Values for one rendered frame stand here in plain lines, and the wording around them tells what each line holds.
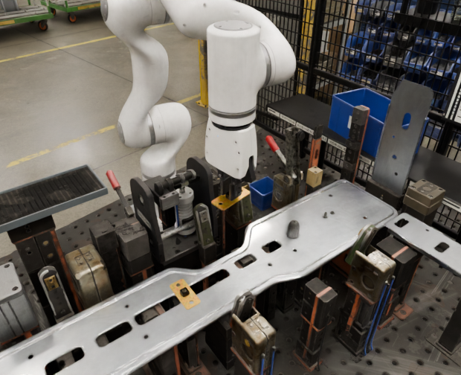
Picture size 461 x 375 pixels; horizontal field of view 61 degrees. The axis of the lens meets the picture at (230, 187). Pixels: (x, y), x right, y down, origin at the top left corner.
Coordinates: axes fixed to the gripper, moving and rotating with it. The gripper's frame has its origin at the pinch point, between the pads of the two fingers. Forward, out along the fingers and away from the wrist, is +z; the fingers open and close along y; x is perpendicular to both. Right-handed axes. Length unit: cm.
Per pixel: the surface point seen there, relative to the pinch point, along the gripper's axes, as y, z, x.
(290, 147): -9.9, 9.5, 34.6
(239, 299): 12.4, 15.7, -10.1
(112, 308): -11.0, 25.7, -25.8
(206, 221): -12.8, 20.2, 4.4
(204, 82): -241, 106, 213
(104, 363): -1.0, 25.4, -34.0
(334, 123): -19, 20, 76
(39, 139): -296, 133, 57
